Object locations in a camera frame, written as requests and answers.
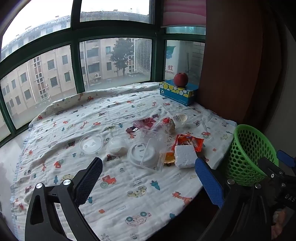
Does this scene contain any small pudding cup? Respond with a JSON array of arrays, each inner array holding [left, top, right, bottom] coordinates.
[[173, 113, 188, 125]]

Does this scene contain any white plastic bowl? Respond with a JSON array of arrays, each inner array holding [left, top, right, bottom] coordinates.
[[108, 137, 129, 156]]

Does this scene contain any white foam block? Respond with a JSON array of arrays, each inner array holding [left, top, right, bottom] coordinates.
[[174, 145, 197, 169]]

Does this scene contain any red white crumpled wrapper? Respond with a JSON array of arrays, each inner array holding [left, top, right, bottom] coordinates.
[[162, 117, 175, 135]]

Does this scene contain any orange snack wrapper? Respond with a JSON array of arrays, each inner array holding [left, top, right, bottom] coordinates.
[[171, 133, 204, 153]]

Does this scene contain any white coffee cup lid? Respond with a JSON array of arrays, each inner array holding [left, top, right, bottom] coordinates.
[[128, 142, 158, 169]]

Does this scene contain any green plastic basket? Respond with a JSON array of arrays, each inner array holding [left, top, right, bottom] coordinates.
[[225, 124, 279, 187]]

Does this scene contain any clear ribbed plastic box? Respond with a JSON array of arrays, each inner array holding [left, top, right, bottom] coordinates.
[[139, 128, 168, 172]]

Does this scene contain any white printed outdoor panel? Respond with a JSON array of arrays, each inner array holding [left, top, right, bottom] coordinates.
[[165, 40, 193, 81]]

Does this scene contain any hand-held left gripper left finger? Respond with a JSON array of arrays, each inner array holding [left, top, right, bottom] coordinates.
[[25, 157, 103, 241]]

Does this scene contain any pink striped blind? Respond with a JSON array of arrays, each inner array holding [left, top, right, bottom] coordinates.
[[161, 0, 206, 28]]

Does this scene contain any yellow snack wrapper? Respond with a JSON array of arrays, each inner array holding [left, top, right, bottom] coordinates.
[[164, 152, 176, 166]]

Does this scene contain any beige apartment building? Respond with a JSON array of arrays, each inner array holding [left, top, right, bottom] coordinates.
[[0, 9, 136, 130]]

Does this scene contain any blue dotted tissue box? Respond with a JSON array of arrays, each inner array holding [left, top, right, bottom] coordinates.
[[159, 79, 199, 106]]

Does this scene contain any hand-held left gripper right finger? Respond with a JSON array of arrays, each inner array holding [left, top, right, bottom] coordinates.
[[195, 158, 281, 241]]

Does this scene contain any clear plastic cup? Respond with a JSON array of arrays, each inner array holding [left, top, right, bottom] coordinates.
[[153, 120, 171, 138]]

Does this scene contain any pink snack wrapper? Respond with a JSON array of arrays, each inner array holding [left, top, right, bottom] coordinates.
[[125, 117, 159, 134]]

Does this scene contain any green window frame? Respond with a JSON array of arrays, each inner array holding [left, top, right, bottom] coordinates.
[[0, 0, 206, 142]]

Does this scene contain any printed white blanket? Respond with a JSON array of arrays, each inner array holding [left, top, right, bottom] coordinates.
[[10, 82, 238, 241]]

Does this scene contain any brown wooden wardrobe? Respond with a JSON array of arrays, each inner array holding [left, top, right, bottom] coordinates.
[[196, 0, 296, 139]]

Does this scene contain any green tree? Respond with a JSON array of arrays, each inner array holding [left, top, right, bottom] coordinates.
[[110, 38, 135, 77]]

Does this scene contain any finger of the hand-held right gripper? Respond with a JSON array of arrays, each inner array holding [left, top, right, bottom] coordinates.
[[276, 150, 296, 168], [257, 157, 286, 183]]

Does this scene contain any white louvred vent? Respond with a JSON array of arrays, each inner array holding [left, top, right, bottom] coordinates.
[[134, 38, 152, 75]]

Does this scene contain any clear round plastic lid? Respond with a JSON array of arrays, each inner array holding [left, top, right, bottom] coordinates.
[[79, 134, 103, 154]]

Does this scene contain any red apple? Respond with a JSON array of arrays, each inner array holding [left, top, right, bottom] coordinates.
[[173, 72, 189, 88]]

